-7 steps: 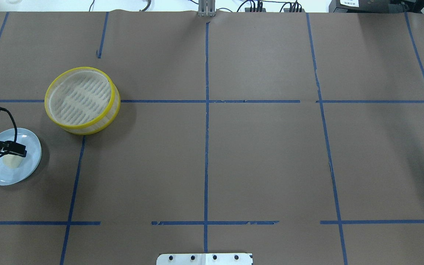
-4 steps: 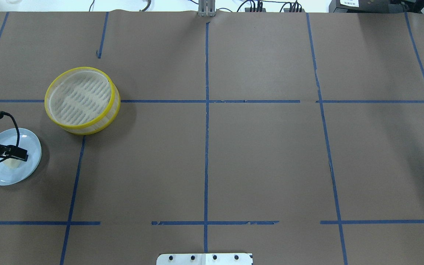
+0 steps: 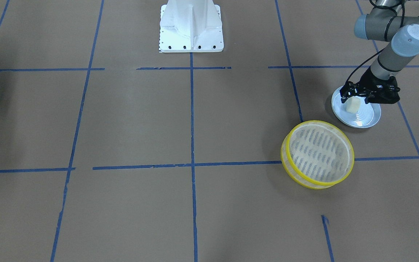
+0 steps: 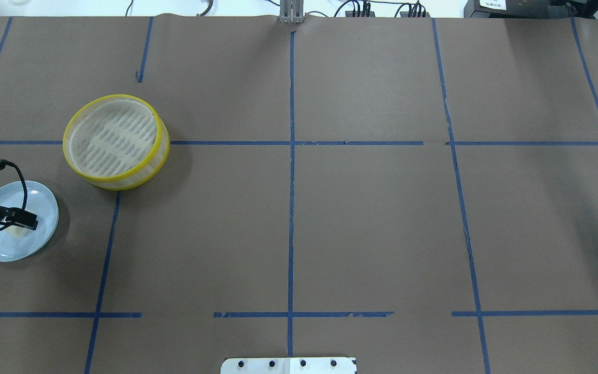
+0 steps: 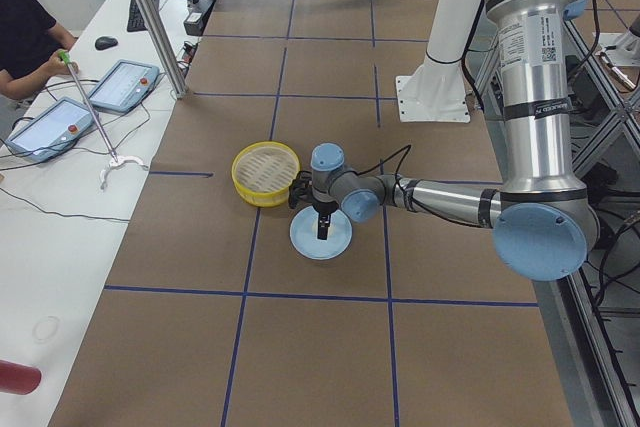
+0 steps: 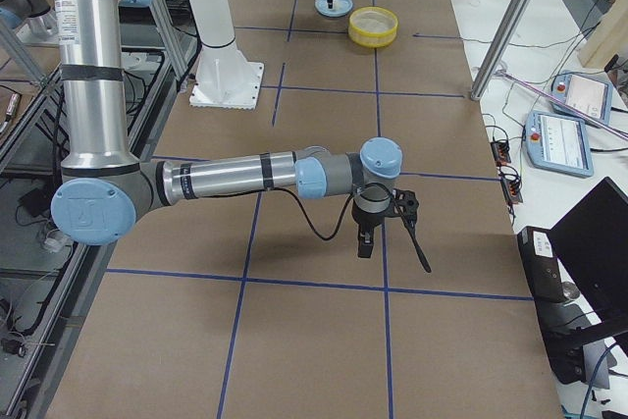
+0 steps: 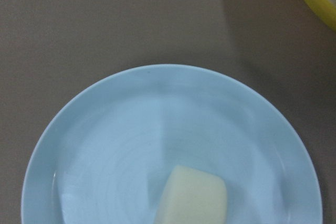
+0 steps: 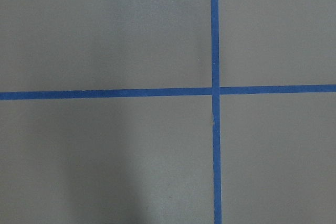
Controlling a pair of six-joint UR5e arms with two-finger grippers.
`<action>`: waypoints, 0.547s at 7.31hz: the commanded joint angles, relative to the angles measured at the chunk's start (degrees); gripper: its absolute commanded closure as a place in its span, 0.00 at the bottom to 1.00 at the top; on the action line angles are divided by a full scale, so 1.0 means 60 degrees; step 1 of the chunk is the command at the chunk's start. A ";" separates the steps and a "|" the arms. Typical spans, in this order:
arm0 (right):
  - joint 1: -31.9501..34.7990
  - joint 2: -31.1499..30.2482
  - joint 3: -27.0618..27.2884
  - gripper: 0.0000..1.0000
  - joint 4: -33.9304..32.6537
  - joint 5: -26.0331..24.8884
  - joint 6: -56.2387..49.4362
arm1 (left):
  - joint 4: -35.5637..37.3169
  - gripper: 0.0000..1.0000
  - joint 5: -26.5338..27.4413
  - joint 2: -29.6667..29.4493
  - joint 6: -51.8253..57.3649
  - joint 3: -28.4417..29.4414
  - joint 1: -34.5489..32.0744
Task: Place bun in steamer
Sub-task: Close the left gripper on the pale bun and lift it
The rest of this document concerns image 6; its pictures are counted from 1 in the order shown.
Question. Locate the yellow bamboo steamer basket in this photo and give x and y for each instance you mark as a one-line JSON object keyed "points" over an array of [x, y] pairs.
{"points": [[372, 27]]}

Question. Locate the metal reacher grabber stick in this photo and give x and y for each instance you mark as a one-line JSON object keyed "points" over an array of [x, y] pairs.
{"points": [[588, 119]]}

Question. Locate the teach pendant tablet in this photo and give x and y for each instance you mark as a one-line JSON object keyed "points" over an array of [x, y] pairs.
{"points": [[558, 143], [589, 94]]}

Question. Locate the black monitor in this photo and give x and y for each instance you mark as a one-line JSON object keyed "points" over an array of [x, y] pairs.
{"points": [[590, 241]]}

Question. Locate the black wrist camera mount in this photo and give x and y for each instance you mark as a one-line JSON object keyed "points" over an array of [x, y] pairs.
{"points": [[405, 207]]}

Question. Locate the orange black adapter board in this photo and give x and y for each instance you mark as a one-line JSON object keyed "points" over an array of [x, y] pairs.
{"points": [[511, 192], [501, 152]]}

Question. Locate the near teach pendant tablet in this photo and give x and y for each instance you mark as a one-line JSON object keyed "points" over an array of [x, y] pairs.
{"points": [[558, 143]]}

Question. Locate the far teach pendant tablet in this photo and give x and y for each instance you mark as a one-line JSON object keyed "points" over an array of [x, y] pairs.
{"points": [[589, 94]]}

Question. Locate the aluminium frame post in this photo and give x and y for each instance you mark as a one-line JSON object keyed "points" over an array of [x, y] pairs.
{"points": [[510, 20]]}

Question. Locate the black computer box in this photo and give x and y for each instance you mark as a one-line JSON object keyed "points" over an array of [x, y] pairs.
{"points": [[573, 345]]}

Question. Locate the light blue plate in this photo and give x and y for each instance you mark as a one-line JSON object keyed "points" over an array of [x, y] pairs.
{"points": [[336, 9]]}

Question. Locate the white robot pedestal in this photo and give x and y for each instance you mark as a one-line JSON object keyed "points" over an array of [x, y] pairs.
{"points": [[223, 78]]}

